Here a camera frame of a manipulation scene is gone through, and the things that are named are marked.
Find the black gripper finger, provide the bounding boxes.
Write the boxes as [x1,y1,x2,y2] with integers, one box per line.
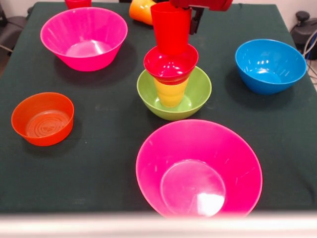
[189,7,205,35]

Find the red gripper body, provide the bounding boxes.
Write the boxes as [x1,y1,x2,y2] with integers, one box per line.
[169,0,234,12]

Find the red cup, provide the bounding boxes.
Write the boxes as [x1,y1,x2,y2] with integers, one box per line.
[150,1,193,56]

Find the small crimson bowl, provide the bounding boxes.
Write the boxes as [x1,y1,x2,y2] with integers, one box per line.
[143,44,199,86]

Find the orange cup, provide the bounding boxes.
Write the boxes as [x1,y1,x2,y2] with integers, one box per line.
[128,0,156,26]

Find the green bowl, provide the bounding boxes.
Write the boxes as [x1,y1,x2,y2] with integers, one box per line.
[136,65,212,121]

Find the yellow cup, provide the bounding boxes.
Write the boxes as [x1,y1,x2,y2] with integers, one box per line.
[153,76,190,108]

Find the blue bowl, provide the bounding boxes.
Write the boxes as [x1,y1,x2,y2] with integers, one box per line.
[235,39,308,96]

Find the large pink bowl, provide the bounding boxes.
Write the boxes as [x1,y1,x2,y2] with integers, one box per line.
[135,119,263,219]
[40,6,129,72]

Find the orange bowl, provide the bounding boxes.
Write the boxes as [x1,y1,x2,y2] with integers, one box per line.
[11,92,75,147]

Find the crimson cup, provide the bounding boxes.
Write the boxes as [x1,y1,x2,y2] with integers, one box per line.
[64,0,92,10]

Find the dark green table cloth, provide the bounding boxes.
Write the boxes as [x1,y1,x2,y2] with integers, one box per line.
[0,2,317,214]

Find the tangle of cables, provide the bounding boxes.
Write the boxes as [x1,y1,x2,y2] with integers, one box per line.
[301,29,317,85]

